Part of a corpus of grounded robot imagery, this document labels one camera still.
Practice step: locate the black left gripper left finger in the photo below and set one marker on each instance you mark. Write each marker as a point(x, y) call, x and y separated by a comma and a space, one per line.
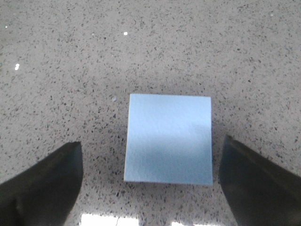
point(44, 194)

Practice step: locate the light blue foam cube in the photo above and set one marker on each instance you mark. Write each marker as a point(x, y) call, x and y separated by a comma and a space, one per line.
point(169, 139)

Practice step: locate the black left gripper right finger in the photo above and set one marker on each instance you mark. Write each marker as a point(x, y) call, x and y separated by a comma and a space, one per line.
point(258, 191)

